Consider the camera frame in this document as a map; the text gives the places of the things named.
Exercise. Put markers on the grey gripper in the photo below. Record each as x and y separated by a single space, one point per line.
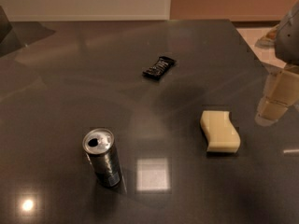
289 39

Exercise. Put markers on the black rxbar chocolate wrapper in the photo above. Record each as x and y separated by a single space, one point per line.
157 70

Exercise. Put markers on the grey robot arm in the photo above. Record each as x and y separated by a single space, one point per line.
286 40

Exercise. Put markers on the yellow sponge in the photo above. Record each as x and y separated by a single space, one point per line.
220 132

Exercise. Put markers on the dark aluminium drink can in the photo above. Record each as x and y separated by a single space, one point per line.
99 146

